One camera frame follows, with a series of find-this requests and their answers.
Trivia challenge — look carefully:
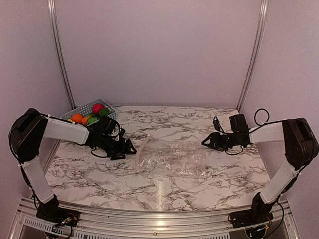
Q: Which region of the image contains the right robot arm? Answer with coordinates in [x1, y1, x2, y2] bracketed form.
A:
[201, 114, 319, 223]

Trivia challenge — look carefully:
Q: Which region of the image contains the fake orange fruit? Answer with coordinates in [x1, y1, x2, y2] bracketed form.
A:
[71, 113, 83, 123]

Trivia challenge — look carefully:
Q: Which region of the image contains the left aluminium corner post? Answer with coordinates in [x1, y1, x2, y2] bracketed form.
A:
[47, 0, 76, 109]

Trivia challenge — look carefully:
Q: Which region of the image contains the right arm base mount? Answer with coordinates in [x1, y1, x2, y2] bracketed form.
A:
[228, 209, 273, 228]

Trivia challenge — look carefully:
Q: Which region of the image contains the clear zip top bag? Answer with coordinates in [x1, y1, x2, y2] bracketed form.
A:
[134, 135, 206, 178]

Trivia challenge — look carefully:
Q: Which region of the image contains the fake orange carrot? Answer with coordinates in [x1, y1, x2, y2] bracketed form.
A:
[81, 117, 90, 125]

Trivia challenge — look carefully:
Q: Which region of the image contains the aluminium corner post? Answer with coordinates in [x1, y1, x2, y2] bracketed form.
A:
[236, 0, 269, 112]
[47, 0, 76, 109]

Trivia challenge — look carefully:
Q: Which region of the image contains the blue plastic basket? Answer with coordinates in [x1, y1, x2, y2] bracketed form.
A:
[60, 99, 117, 120]

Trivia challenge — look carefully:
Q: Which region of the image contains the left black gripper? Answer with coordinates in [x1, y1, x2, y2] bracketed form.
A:
[99, 134, 137, 160]

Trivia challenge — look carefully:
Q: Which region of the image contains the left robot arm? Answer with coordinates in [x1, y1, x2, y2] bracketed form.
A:
[8, 108, 137, 222]

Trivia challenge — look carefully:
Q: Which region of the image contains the right aluminium corner post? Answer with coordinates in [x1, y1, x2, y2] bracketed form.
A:
[236, 0, 269, 112]

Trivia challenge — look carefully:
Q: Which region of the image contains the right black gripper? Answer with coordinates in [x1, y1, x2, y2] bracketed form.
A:
[202, 131, 241, 151]

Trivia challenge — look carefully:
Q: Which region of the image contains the aluminium front frame rail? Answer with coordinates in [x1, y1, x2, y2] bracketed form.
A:
[9, 196, 300, 239]

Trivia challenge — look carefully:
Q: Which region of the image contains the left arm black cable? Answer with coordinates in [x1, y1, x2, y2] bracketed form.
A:
[90, 119, 125, 159]

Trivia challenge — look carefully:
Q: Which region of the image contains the fake green lettuce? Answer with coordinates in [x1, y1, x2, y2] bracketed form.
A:
[87, 114, 99, 125]

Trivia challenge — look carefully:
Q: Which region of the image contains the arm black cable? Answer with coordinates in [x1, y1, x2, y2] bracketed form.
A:
[90, 119, 125, 159]
[224, 108, 271, 156]

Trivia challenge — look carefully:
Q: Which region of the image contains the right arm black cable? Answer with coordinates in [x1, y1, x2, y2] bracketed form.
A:
[224, 108, 271, 156]

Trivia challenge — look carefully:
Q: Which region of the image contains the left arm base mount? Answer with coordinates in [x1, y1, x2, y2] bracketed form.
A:
[36, 207, 80, 227]

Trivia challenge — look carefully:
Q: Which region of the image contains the fake red food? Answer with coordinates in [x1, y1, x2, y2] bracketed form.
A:
[92, 103, 105, 114]

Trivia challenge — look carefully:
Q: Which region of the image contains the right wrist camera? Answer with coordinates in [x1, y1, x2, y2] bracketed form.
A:
[212, 116, 224, 134]

